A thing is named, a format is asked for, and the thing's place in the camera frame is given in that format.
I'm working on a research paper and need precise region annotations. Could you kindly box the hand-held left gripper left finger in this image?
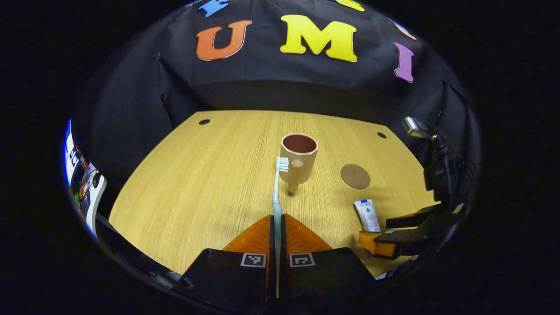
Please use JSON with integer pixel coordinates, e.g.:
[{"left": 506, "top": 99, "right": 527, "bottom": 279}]
[{"left": 173, "top": 214, "right": 276, "bottom": 309}]

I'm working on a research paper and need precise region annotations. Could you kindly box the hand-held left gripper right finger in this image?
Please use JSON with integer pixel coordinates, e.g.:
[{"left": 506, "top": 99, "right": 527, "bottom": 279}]
[{"left": 280, "top": 213, "right": 381, "bottom": 303}]

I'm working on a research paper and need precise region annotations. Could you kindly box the white toothpaste tube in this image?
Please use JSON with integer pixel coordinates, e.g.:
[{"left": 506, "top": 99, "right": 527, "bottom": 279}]
[{"left": 353, "top": 199, "right": 382, "bottom": 232}]

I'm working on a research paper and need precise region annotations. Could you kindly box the round brown coaster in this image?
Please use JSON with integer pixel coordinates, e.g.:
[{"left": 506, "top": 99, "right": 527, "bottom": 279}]
[{"left": 340, "top": 164, "right": 371, "bottom": 190}]

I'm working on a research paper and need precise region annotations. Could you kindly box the light blue toothbrush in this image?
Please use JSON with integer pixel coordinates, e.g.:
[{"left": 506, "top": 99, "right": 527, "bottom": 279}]
[{"left": 272, "top": 157, "right": 290, "bottom": 299}]

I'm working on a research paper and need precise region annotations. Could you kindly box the tan cup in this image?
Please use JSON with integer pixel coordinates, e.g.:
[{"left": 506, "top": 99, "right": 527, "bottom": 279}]
[{"left": 280, "top": 133, "right": 319, "bottom": 194}]

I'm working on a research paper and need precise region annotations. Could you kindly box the white device box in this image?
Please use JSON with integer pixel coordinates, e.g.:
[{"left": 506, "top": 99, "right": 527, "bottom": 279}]
[{"left": 83, "top": 171, "right": 108, "bottom": 238}]

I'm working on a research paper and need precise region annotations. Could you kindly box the black backdrop cloth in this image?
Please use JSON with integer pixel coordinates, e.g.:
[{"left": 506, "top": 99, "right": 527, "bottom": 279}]
[{"left": 70, "top": 0, "right": 482, "bottom": 219}]

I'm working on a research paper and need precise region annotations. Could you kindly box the bright monitor screen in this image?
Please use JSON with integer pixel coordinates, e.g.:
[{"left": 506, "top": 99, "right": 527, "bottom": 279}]
[{"left": 64, "top": 118, "right": 76, "bottom": 186}]

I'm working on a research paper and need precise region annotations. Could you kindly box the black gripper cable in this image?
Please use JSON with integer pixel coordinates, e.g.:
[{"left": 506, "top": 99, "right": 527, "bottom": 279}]
[{"left": 455, "top": 155, "right": 480, "bottom": 175}]

